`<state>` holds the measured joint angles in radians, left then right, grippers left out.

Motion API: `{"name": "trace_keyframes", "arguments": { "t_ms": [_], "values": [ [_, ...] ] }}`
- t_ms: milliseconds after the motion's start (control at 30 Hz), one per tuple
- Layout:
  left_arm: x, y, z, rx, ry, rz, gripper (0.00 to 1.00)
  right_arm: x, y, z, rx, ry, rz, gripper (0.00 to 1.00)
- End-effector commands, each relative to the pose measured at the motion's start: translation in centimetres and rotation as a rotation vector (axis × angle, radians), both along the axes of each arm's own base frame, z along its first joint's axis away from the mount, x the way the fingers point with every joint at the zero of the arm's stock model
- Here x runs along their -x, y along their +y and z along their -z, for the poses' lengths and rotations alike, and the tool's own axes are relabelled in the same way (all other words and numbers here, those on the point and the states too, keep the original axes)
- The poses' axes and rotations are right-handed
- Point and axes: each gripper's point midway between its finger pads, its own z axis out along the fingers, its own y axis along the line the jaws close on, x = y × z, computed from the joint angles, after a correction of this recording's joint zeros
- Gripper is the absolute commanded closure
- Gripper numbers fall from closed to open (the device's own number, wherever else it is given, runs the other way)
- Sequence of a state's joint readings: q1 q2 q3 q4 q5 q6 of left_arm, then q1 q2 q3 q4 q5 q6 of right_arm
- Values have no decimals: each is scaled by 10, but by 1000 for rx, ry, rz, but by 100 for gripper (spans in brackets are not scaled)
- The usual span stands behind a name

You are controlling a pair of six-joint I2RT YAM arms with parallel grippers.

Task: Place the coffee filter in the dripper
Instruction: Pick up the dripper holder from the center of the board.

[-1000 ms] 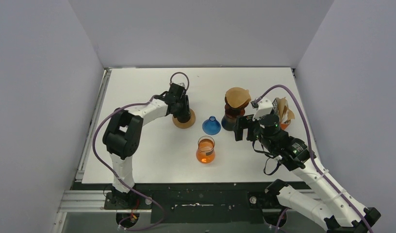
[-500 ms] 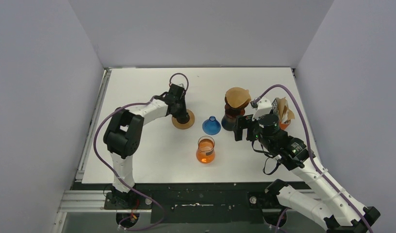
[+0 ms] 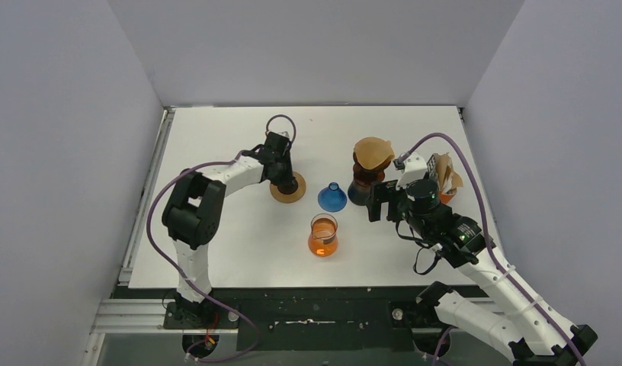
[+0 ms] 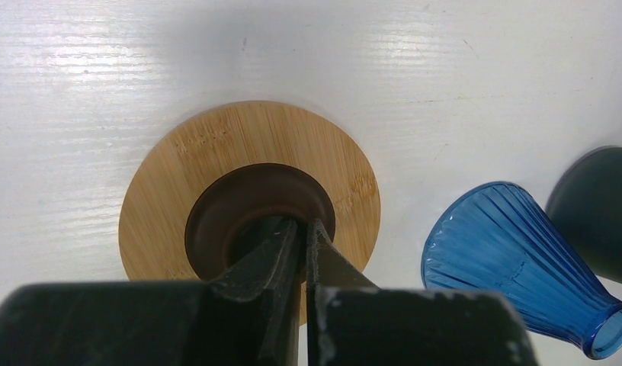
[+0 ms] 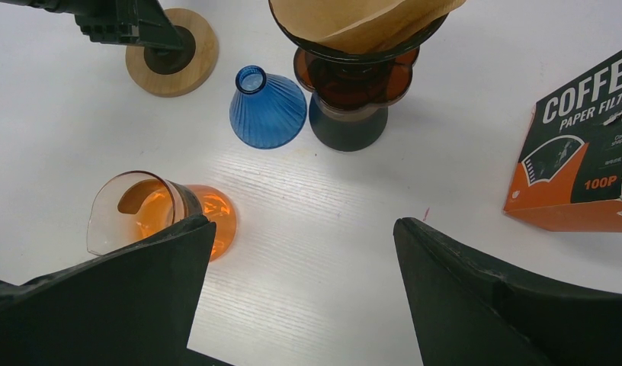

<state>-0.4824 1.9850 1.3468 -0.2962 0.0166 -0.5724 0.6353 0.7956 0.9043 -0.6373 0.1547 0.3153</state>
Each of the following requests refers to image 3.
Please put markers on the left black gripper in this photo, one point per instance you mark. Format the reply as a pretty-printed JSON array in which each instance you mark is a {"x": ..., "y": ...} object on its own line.
[{"x": 284, "y": 171}]

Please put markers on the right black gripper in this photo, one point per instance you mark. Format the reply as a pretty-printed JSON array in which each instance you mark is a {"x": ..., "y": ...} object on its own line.
[{"x": 382, "y": 192}]

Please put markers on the amber plastic coffee dripper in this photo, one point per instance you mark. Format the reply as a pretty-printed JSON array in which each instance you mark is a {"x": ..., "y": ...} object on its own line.
[{"x": 366, "y": 177}]

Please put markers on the brown paper coffee filter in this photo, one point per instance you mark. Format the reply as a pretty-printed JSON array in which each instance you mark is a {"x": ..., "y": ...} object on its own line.
[{"x": 373, "y": 153}]

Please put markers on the round wooden ring stand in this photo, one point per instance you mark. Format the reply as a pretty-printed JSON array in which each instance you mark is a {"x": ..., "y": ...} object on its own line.
[{"x": 294, "y": 193}]

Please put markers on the orange coffee filter box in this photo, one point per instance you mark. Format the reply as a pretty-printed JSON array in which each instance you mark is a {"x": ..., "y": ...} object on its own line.
[{"x": 441, "y": 170}]

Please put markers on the orange translucent dripper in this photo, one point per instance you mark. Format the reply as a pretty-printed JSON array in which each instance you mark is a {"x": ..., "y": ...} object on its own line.
[{"x": 323, "y": 240}]

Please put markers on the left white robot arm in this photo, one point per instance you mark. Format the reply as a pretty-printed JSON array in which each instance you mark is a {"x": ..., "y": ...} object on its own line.
[{"x": 193, "y": 211}]

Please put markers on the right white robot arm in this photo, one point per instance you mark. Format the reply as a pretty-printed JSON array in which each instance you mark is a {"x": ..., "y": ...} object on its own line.
[{"x": 528, "y": 331}]

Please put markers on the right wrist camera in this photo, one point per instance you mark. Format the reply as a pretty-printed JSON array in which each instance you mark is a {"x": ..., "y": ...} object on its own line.
[{"x": 412, "y": 167}]

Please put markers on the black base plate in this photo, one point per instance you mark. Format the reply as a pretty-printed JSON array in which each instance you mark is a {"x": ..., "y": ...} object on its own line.
[{"x": 298, "y": 319}]

